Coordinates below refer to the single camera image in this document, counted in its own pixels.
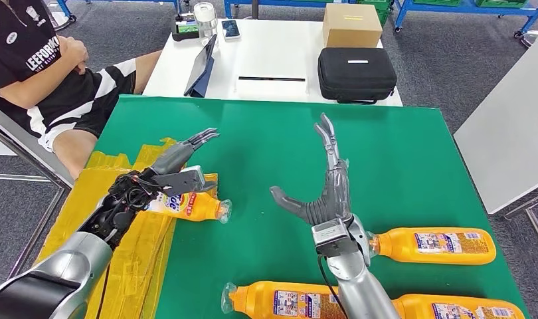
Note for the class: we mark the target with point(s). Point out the white table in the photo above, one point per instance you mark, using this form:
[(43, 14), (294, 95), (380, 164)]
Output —
[(273, 46), (506, 127)]

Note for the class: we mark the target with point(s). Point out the person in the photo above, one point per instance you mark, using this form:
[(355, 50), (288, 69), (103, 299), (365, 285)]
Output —
[(22, 53)]

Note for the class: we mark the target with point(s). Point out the black handheld screen device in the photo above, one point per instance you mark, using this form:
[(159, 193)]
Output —
[(185, 30)]

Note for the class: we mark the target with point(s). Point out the person's left hand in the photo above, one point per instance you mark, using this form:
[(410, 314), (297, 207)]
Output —
[(83, 69)]

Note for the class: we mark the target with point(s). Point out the clear glass jar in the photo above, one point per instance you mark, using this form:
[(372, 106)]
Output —
[(205, 20)]

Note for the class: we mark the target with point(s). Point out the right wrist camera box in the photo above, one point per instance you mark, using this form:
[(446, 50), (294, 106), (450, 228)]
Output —
[(333, 237)]

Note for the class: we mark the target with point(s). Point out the grey metal chair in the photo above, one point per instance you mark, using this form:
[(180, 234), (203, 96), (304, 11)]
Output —
[(31, 147)]

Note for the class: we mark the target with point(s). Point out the green plastic crate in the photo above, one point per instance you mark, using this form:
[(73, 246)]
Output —
[(436, 2), (383, 15), (500, 3)]

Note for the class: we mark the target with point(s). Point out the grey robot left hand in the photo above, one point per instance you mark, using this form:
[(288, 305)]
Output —
[(174, 156)]

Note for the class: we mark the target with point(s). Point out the blue metal rack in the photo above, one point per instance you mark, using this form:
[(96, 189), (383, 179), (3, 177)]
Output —
[(471, 9), (177, 3), (273, 3)]

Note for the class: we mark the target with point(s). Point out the person's right hand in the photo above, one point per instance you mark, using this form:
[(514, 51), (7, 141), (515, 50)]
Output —
[(75, 52)]

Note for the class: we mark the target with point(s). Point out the black smartphone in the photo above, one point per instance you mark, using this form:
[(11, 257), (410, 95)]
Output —
[(230, 29)]

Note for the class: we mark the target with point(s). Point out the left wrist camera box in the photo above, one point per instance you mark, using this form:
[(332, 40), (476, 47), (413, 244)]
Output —
[(181, 179)]

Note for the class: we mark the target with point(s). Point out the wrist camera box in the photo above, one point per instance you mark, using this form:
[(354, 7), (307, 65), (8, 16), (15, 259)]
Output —
[(333, 237), (181, 179)]

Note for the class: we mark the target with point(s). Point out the tablet in blue cover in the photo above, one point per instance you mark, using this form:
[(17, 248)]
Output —
[(200, 68)]

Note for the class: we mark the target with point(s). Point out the orange detergent bottle clear cap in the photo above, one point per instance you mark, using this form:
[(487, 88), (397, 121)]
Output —
[(198, 207), (414, 308), (260, 301), (401, 246)]

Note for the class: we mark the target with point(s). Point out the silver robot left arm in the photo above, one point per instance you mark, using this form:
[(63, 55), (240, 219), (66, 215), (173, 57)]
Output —
[(53, 273)]

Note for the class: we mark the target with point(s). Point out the white flat box black slot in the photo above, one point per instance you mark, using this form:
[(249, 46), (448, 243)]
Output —
[(271, 89)]

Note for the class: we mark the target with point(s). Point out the brown cardboard box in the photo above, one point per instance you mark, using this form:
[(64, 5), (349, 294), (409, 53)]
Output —
[(351, 27)]

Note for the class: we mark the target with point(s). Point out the black zip case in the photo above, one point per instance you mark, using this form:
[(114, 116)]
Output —
[(356, 75)]

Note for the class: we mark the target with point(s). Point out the person's right forearm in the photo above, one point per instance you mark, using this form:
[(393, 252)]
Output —
[(35, 86)]

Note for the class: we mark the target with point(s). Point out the yellow tape patch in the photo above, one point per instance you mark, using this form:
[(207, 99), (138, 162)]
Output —
[(132, 264)]

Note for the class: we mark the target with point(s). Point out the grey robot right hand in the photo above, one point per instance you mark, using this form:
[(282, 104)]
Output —
[(335, 193)]

